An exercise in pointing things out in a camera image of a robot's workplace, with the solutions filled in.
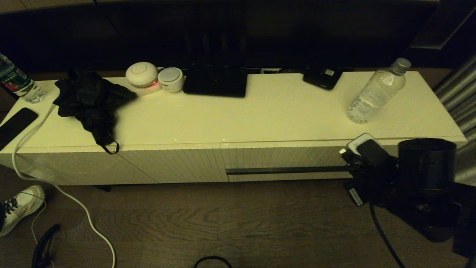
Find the clear plastic water bottle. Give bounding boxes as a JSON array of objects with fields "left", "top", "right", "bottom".
[{"left": 346, "top": 58, "right": 412, "bottom": 124}]

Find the white fluted drawer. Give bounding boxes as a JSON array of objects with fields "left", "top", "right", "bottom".
[{"left": 221, "top": 138, "right": 429, "bottom": 183}]

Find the white low cabinet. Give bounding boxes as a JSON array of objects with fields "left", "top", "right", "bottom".
[{"left": 0, "top": 71, "right": 468, "bottom": 186}]

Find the small black labelled box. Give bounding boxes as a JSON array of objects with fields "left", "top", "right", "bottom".
[{"left": 302, "top": 68, "right": 343, "bottom": 91}]

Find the grey curtain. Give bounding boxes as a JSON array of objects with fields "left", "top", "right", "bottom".
[{"left": 433, "top": 54, "right": 476, "bottom": 186}]

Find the dark angular panel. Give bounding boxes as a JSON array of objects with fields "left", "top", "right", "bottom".
[{"left": 411, "top": 0, "right": 476, "bottom": 51}]

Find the black router box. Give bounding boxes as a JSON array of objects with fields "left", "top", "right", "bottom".
[{"left": 183, "top": 64, "right": 248, "bottom": 99}]

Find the large black television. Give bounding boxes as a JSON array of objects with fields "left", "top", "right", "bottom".
[{"left": 0, "top": 1, "right": 441, "bottom": 75}]

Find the white cylindrical speaker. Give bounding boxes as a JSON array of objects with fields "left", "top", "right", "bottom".
[{"left": 158, "top": 67, "right": 185, "bottom": 93}]

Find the white flat charging base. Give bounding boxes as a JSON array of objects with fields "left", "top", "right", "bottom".
[{"left": 128, "top": 81, "right": 163, "bottom": 98}]

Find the white dome shaped device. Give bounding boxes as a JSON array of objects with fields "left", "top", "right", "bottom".
[{"left": 126, "top": 62, "right": 160, "bottom": 89}]

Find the black crumpled cloth bag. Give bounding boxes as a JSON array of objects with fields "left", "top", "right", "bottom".
[{"left": 54, "top": 71, "right": 137, "bottom": 155}]

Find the white shoe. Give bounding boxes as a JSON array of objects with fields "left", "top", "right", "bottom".
[{"left": 0, "top": 185, "right": 46, "bottom": 237}]

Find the black smartphone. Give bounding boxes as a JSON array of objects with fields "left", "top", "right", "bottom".
[{"left": 0, "top": 108, "right": 39, "bottom": 151}]

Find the green labelled water bottle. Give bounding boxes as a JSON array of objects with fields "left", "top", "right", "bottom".
[{"left": 0, "top": 53, "right": 47, "bottom": 104}]

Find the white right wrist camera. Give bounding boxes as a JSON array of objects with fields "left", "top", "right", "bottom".
[{"left": 339, "top": 133, "right": 393, "bottom": 168}]

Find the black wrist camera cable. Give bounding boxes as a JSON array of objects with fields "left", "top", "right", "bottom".
[{"left": 369, "top": 203, "right": 406, "bottom": 268}]

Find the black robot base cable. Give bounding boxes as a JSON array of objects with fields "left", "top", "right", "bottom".
[{"left": 193, "top": 256, "right": 233, "bottom": 268}]

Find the black coiled cable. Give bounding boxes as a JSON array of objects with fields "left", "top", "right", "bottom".
[{"left": 32, "top": 223, "right": 62, "bottom": 268}]

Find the thin white cable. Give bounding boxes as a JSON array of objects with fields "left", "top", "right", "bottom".
[{"left": 31, "top": 194, "right": 48, "bottom": 246}]

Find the thick white power cable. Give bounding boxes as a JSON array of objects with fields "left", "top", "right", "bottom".
[{"left": 11, "top": 103, "right": 116, "bottom": 268}]

